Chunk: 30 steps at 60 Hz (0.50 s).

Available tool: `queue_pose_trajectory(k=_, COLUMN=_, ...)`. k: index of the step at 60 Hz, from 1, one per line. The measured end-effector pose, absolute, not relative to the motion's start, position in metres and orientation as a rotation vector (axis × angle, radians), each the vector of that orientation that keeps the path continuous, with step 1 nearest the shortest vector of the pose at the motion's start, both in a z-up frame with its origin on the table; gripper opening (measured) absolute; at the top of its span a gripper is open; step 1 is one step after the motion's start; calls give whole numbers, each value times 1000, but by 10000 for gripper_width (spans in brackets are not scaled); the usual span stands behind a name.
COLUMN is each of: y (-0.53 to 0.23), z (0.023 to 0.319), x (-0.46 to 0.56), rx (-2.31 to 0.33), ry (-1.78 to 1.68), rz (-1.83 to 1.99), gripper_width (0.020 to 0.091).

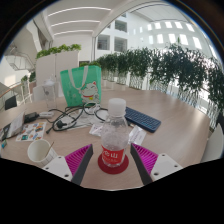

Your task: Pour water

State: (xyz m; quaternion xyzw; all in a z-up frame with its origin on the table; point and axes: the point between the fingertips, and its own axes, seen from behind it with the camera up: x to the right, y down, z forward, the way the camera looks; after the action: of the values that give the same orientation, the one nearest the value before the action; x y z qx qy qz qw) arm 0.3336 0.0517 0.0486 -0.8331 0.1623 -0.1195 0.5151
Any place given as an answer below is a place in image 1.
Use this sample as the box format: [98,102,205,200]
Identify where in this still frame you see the colourful sticker sheet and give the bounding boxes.
[15,121,48,142]

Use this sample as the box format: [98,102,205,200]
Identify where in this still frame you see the white grid-pattern mug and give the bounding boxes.
[26,138,58,168]

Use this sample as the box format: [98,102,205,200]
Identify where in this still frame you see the black tangled cables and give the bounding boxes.
[45,102,109,134]

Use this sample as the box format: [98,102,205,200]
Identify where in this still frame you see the flat round red coaster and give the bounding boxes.
[97,152,130,175]

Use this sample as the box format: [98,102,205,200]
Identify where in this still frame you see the white plastic packet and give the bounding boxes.
[128,124,148,146]
[89,123,105,137]

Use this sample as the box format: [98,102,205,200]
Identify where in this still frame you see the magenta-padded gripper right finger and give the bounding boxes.
[129,143,184,186]

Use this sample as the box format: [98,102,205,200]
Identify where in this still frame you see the black chair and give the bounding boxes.
[3,95,18,111]

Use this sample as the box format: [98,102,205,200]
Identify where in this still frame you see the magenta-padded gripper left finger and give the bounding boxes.
[42,143,94,186]

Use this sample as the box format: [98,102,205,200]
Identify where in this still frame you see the dark blue keyboard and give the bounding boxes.
[123,106,162,133]

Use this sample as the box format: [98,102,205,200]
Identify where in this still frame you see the black power adapter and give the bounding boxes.
[23,111,40,124]

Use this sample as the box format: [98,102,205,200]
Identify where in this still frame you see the green plants atop cabinet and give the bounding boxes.
[35,43,82,60]

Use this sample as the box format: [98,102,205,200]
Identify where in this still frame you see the green tote bag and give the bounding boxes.
[59,65,103,108]

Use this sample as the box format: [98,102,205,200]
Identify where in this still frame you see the white adapter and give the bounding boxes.
[38,111,55,119]

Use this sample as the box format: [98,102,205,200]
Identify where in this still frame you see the clear red-labelled water bottle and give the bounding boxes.
[100,97,130,168]

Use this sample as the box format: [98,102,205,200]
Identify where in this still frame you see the brown clipboard with paper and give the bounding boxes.
[1,111,26,140]

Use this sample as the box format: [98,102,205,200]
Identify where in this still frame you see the white cabinet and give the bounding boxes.
[34,49,81,101]

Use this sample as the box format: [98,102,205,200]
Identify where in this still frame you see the green plant hedge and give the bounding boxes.
[79,43,224,128]

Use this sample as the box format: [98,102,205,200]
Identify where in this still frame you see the white chair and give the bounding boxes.
[32,83,48,103]
[199,123,224,164]

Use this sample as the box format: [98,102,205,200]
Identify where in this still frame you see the wooden stir stick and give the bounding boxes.
[44,141,55,158]

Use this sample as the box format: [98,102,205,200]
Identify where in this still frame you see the small potted plants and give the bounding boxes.
[20,71,37,84]

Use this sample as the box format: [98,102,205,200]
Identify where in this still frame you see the clear plastic jug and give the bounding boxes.
[42,77,58,109]

